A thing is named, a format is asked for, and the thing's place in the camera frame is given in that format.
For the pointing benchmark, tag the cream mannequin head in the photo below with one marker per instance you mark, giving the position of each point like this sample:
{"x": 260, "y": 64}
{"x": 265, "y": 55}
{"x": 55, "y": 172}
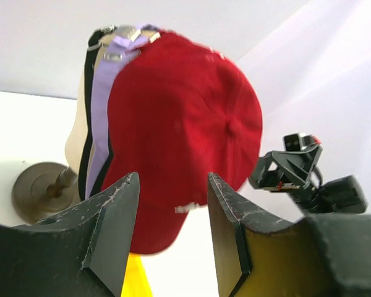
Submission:
{"x": 76, "y": 140}

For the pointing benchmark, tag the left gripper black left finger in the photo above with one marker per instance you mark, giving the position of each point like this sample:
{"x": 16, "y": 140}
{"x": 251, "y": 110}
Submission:
{"x": 81, "y": 251}

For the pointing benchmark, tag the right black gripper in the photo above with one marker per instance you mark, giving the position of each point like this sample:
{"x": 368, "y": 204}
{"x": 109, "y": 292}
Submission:
{"x": 294, "y": 172}

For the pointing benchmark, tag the dark wooden mannequin stand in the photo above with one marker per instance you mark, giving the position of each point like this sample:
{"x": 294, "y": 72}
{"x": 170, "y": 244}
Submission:
{"x": 44, "y": 189}

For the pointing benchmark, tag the purple LA cap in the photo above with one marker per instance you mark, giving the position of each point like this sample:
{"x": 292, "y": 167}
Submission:
{"x": 130, "y": 38}

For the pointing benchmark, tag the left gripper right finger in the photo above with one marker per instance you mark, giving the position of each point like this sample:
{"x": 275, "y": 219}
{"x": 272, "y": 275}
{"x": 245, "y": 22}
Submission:
{"x": 259, "y": 254}

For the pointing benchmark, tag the yellow plastic tray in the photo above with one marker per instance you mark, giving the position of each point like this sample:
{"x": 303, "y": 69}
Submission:
{"x": 135, "y": 280}

